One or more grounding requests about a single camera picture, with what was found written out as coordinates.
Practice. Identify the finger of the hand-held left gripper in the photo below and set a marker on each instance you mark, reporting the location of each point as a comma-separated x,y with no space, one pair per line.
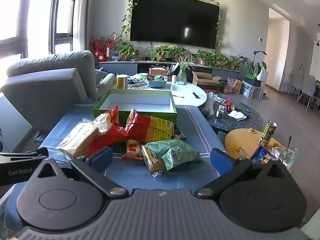
25,153

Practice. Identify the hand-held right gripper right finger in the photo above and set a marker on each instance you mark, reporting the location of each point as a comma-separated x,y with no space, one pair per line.
220,161

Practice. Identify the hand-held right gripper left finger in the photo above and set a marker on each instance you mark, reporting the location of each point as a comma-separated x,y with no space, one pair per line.
101,157

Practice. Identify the clear red toast bread bag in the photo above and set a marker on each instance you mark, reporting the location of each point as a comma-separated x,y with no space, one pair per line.
75,137

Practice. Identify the orange red-print snack packet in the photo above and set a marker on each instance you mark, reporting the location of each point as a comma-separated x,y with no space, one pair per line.
133,148

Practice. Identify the red crinkled bread bag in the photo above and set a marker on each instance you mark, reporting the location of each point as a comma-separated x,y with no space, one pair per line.
111,113

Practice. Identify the pale green snack bag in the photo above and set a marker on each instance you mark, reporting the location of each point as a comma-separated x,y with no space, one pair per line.
175,155

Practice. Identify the red yellow chip bag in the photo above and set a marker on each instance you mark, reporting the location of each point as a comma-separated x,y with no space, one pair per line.
150,130

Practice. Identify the green cardboard box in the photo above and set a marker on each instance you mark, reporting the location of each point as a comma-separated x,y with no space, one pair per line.
137,97

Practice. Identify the dark round marble table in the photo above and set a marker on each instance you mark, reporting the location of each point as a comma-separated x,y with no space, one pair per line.
237,123

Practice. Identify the blue striped cloth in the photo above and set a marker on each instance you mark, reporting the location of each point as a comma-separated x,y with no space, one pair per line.
175,180

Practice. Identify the glass jar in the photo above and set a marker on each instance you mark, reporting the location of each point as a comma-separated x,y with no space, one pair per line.
220,112

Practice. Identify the white tissue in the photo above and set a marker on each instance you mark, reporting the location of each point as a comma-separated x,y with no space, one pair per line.
236,115

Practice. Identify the black yellow drink can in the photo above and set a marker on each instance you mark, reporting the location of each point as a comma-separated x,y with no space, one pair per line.
267,132

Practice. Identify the clear plastic bag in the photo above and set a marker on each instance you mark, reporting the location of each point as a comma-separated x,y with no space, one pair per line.
208,105

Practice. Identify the small red box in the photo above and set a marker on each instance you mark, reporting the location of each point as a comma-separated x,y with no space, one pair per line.
228,103

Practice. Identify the grey sofa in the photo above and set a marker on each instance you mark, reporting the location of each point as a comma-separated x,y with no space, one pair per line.
37,90

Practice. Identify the glass cup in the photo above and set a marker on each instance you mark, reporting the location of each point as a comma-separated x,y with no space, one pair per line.
287,156

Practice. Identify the black marker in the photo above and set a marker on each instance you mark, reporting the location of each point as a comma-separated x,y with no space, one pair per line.
195,95

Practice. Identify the metal spoon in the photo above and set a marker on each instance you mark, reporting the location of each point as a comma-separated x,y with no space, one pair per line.
289,142

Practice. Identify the orange shopping bag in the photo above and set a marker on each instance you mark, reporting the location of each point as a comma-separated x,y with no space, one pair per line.
233,86

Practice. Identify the clear storage bin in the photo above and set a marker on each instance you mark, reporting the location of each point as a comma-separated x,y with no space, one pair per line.
251,91

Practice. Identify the ballpoint pen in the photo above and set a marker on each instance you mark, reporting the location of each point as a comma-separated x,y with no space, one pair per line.
179,96

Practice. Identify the yellow tin can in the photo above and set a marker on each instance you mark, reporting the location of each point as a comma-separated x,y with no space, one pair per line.
122,82

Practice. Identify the white oval table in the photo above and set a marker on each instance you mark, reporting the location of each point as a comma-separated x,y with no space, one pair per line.
185,90

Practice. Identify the open cardboard box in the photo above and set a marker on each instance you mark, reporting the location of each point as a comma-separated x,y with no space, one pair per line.
207,82

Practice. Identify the clear bag of dark items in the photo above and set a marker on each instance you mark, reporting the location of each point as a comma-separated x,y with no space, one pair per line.
136,83

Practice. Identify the green black box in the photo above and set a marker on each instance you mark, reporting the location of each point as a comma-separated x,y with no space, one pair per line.
251,81

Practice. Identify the teal flat packet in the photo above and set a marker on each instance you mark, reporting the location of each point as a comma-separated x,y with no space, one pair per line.
181,82

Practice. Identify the grey television cabinet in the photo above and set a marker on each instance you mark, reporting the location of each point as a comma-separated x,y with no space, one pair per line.
117,67

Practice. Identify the blue plastic basket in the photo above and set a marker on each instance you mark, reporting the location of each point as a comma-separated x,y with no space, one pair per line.
156,83

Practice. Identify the green white container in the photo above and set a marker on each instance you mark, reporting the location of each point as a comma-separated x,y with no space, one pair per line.
143,75

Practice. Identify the spider plant in glass vase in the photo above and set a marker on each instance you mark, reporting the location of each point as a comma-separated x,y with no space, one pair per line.
181,76

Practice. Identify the white small bottle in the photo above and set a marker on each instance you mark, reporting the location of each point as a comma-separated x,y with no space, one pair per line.
174,78

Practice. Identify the large plant in white pot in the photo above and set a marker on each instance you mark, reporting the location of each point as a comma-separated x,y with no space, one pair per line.
262,76

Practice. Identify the pink storage box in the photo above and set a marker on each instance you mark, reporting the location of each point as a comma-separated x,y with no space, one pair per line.
157,72

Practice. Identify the grey dining chair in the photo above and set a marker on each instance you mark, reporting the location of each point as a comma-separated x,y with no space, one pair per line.
295,82
308,85

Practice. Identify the red flower decoration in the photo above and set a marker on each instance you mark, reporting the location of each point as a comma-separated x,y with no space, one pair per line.
100,45

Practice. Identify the row of potted green plants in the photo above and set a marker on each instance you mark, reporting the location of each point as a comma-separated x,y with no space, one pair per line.
160,51

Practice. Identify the green trailing vine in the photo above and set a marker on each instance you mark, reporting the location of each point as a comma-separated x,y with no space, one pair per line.
126,17

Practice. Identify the black window frame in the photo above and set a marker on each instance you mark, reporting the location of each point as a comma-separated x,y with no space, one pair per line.
57,17

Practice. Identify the black wall television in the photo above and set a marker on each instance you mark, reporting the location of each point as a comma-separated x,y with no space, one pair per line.
175,20

